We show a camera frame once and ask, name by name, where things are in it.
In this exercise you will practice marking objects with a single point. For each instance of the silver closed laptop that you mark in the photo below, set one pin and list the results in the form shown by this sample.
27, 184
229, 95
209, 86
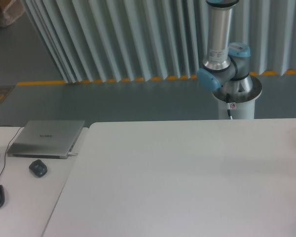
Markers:
46, 139

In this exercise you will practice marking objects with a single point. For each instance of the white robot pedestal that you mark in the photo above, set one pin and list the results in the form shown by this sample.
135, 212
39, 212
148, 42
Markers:
236, 99

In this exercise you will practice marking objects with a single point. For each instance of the black earbuds case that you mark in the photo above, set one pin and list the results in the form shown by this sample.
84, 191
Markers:
38, 168

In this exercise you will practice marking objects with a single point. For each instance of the white folding screen partition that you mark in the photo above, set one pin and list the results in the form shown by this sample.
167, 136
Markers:
144, 39

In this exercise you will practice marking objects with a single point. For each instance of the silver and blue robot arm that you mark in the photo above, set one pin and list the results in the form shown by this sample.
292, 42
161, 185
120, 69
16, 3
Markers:
224, 61

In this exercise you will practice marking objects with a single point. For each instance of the wrapped cardboard boxes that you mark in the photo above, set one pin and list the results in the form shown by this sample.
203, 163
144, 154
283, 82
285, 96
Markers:
10, 11

